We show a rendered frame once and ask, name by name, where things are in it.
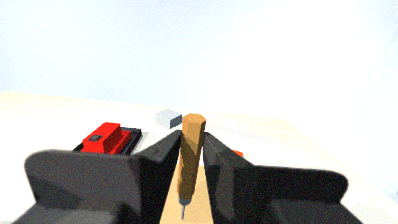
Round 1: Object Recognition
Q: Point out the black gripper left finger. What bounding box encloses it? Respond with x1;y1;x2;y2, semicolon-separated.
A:
23;129;182;224

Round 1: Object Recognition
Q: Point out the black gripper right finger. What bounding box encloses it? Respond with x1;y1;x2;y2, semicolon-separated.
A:
202;132;349;224

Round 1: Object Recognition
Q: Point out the dark grey open tray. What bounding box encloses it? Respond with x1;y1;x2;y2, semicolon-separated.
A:
73;127;142;155

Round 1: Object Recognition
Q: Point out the pale yellow floor panel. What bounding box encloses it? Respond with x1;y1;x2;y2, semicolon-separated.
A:
160;164;213;224

